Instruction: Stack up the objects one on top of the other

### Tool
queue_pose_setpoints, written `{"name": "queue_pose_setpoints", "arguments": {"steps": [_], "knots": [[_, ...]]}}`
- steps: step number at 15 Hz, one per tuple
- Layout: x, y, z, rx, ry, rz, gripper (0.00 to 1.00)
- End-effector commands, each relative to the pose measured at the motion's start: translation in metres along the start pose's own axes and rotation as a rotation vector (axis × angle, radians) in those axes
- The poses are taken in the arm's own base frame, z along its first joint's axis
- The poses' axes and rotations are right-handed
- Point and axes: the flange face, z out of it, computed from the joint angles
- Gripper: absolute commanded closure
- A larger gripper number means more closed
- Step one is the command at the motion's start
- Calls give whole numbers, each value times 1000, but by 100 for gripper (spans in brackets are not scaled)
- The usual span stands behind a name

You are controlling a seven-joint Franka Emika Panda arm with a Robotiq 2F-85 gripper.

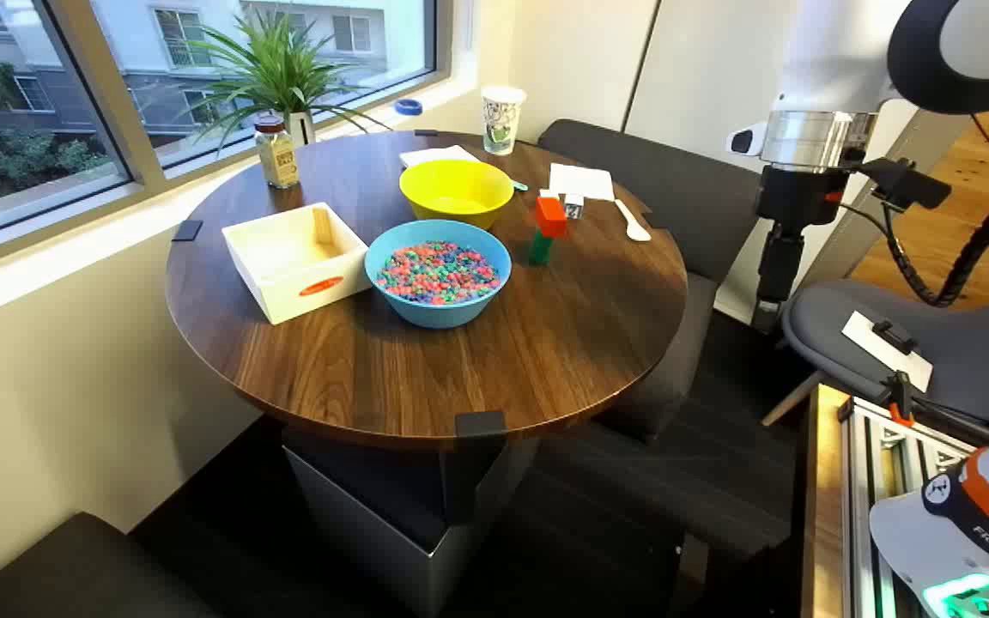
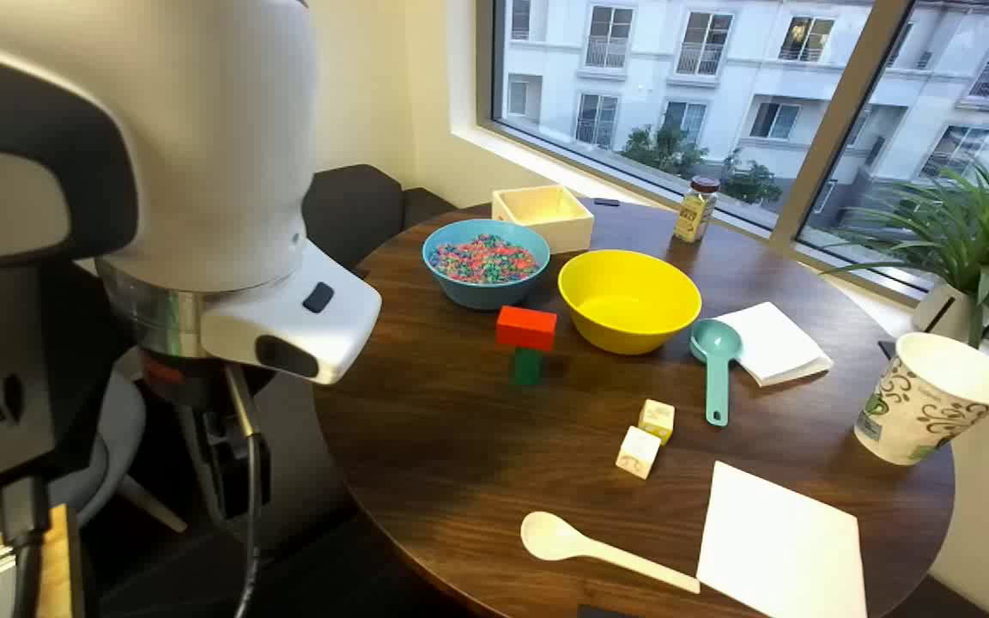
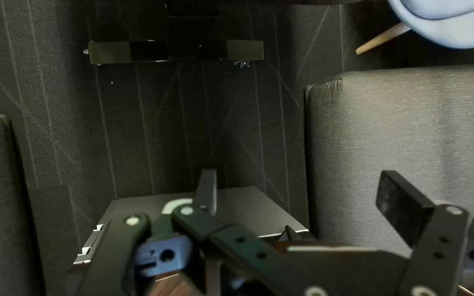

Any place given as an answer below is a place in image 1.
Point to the teal plastic scoop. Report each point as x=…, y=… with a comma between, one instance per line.
x=520, y=184

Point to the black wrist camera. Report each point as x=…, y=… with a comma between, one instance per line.
x=901, y=184

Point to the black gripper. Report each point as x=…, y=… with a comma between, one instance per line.
x=803, y=194

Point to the white wooden box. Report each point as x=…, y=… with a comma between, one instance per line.
x=276, y=287

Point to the blue round lid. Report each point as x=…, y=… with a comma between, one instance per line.
x=408, y=108

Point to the printed paper cup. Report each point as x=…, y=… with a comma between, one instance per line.
x=503, y=120

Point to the blue bowl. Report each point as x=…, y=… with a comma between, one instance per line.
x=438, y=311

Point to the grey shell chair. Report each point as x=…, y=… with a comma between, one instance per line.
x=976, y=355

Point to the glass jar with dark lid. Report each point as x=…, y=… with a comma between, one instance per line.
x=276, y=155

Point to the black table edge clamp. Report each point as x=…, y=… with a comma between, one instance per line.
x=187, y=230

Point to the white plastic spoon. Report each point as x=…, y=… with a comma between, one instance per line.
x=638, y=227

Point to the flat white napkin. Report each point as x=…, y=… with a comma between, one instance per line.
x=582, y=181

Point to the wooden board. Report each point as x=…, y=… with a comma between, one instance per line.
x=826, y=504

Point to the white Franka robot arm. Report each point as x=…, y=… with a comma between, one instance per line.
x=826, y=56

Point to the green potted plant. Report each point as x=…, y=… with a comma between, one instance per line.
x=274, y=70

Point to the grey metal table base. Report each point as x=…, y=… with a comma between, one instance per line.
x=381, y=551

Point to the small wooden number cube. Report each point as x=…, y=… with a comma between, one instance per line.
x=575, y=206

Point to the dark grey bench seat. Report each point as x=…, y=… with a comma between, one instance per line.
x=70, y=571

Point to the green cylinder block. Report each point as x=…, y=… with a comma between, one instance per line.
x=542, y=252

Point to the multicoloured beads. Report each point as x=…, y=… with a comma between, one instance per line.
x=440, y=274

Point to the white paper tag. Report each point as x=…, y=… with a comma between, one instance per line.
x=888, y=352

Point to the grey window frame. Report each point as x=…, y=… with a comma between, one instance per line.
x=104, y=89

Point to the dark grey sofa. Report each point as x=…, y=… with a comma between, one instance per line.
x=667, y=194

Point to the aluminium extrusion frame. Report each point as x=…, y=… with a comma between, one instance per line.
x=893, y=481

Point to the folded white napkin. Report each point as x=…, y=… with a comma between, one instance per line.
x=438, y=155

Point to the yellow bowl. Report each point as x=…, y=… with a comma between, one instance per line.
x=454, y=190

